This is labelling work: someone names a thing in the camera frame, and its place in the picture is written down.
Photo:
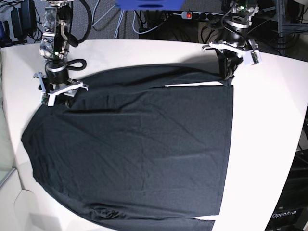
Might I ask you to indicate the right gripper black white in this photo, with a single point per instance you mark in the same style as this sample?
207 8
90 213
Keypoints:
56 79

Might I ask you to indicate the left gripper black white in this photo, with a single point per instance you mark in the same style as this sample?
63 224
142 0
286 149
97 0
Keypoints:
233 38

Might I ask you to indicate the dark navy long-sleeve shirt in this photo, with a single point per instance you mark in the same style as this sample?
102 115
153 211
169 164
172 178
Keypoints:
146 148

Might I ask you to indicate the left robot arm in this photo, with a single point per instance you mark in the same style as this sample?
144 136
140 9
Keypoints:
239 11

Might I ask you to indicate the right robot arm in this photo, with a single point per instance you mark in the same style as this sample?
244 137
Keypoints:
54 48

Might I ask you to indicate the black box left background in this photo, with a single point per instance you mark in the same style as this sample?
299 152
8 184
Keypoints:
24 19

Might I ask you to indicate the black OpenArm case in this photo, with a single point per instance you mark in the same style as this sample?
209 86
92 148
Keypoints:
291 211

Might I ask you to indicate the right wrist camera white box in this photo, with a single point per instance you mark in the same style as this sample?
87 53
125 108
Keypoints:
47 99

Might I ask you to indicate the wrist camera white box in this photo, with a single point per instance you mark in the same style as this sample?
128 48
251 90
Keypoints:
252 57
47 99

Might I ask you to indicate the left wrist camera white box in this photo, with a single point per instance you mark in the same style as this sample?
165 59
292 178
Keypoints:
252 57

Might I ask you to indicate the white power strip red switch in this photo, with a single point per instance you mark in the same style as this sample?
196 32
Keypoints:
199 16

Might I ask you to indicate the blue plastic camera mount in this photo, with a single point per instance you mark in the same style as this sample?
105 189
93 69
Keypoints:
130 5

